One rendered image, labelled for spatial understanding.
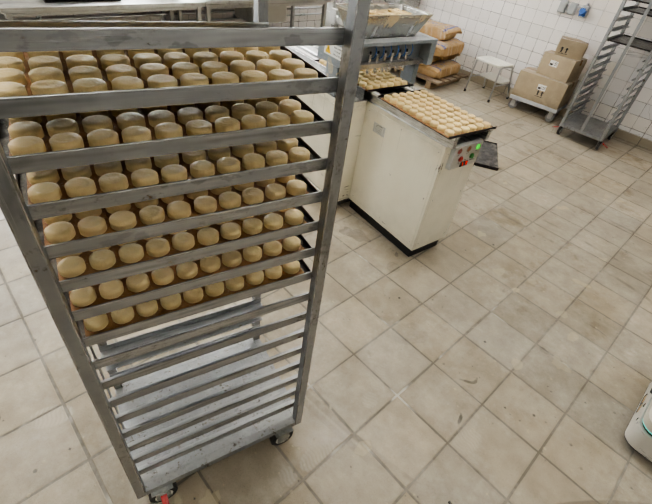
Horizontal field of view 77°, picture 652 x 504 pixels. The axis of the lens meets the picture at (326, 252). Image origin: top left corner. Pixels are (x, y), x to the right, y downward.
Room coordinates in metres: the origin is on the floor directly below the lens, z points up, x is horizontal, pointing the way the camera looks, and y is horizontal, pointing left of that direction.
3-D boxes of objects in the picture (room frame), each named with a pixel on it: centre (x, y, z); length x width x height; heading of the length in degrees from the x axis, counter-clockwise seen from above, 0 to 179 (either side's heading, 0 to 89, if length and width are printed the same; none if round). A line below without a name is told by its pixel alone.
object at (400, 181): (2.53, -0.46, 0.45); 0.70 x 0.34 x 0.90; 41
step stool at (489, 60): (5.98, -1.84, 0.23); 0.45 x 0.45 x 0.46; 40
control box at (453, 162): (2.25, -0.70, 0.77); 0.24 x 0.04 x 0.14; 131
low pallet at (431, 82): (6.45, -0.91, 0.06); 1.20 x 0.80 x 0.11; 51
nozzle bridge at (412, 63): (2.91, -0.13, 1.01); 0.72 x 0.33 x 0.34; 131
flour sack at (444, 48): (6.26, -1.11, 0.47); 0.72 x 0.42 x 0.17; 144
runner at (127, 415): (0.70, 0.28, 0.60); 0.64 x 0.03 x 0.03; 125
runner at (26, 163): (0.70, 0.28, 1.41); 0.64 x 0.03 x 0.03; 125
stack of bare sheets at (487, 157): (4.05, -1.38, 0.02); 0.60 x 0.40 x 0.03; 169
